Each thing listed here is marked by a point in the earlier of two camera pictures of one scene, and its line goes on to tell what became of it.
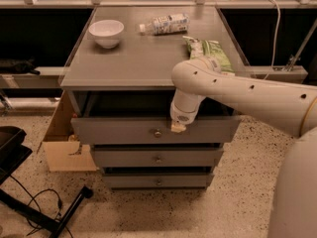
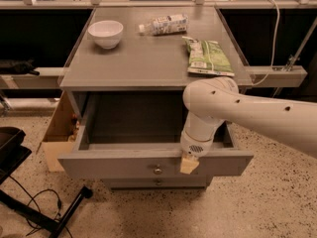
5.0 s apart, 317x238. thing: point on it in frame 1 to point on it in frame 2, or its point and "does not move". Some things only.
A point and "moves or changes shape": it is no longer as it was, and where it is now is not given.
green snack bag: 209,49 does not move
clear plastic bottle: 167,25 does not move
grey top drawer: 206,129 moves or changes shape
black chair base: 12,153 does not move
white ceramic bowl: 106,32 does not move
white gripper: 181,116 to 194,146
